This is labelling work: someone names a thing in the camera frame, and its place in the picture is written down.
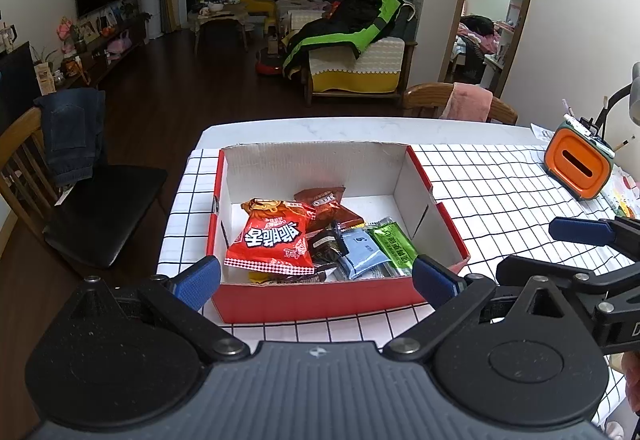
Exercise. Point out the wooden coffee table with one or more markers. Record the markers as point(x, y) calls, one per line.
point(220, 19)

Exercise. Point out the large red snack bag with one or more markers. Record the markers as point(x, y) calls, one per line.
point(272, 237)

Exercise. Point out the shiny brown snack packet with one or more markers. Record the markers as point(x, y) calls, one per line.
point(325, 207)

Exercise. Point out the pink towel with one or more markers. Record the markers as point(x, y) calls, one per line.
point(465, 102)

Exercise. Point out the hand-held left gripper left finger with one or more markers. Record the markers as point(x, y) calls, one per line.
point(199, 281)

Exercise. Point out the blue jeans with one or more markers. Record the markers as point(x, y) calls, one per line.
point(70, 134)

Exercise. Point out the red cardboard box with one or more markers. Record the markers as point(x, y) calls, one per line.
point(320, 302)

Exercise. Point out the wooden chair black seat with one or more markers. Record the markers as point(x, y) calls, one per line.
point(105, 215)

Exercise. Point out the green snack packet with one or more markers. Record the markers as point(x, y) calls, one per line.
point(395, 245)

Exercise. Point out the black snack packet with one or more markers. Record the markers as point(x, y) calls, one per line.
point(300, 277)

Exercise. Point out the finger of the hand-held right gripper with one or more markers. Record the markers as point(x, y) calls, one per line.
point(580, 231)
point(530, 267)

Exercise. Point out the colourful patterned packet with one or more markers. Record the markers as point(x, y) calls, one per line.
point(625, 192)

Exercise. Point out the orange green desk organizer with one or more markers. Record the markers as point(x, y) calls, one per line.
point(577, 164)

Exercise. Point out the yellow snack packet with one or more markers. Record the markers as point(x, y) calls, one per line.
point(257, 277)

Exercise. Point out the dark brown cup print packet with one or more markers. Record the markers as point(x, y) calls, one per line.
point(325, 245)

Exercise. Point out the cream yellow sofa cover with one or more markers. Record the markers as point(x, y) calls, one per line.
point(355, 69)

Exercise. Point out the wooden sofa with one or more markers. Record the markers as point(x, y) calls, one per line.
point(407, 44)

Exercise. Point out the dark television cabinet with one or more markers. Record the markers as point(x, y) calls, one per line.
point(100, 62)

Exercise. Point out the person's right hand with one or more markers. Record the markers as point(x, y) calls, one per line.
point(634, 380)

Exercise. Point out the white marker pen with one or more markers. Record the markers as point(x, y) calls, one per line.
point(585, 129)

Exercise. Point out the wooden dining chair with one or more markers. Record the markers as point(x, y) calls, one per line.
point(425, 97)

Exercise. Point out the white paper slip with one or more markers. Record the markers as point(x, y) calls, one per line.
point(542, 130)

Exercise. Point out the pink pen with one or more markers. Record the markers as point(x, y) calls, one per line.
point(566, 107)

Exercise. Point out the grey desk lamp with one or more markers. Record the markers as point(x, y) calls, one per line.
point(635, 94)

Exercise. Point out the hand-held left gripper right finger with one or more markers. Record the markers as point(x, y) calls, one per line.
point(434, 284)

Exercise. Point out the light blue snack packet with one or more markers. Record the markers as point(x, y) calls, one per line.
point(362, 252)

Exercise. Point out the red round floor object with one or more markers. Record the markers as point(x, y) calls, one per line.
point(270, 65)

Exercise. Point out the pink bag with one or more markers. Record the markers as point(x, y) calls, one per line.
point(119, 43)

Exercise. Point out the bed with clothes pile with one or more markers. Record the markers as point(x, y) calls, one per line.
point(477, 44)

